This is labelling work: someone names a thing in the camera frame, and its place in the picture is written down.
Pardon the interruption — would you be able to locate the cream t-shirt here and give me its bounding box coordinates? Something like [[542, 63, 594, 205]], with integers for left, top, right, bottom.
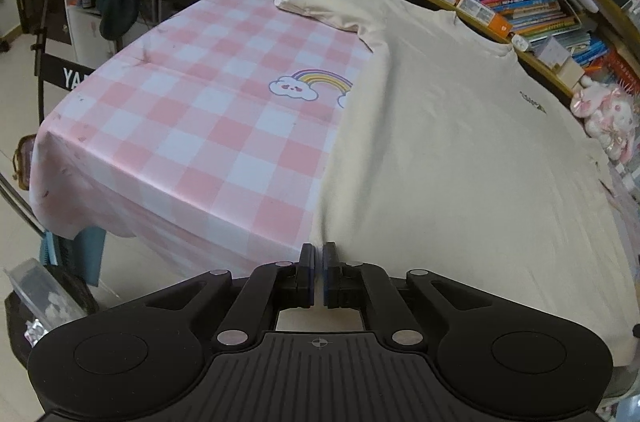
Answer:
[[274, 0, 639, 366]]

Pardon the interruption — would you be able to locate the pink checkered table mat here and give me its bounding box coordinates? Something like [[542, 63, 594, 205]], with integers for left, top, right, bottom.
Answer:
[[30, 0, 371, 272]]

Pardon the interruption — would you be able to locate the clear plastic box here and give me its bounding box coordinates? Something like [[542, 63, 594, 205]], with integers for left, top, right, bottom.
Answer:
[[4, 259, 86, 331]]

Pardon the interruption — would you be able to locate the white phone charger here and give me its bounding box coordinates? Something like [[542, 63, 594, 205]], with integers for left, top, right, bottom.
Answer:
[[511, 34, 529, 52]]

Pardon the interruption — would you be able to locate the lying orange white box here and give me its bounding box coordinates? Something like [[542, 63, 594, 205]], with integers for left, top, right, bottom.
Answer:
[[456, 0, 512, 39]]

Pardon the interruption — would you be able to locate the pastel sticky note cube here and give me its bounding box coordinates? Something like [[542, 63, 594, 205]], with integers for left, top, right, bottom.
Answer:
[[534, 37, 570, 72]]

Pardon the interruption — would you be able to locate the pink white bunny plush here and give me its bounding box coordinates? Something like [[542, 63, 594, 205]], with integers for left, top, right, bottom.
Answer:
[[570, 76, 638, 163]]

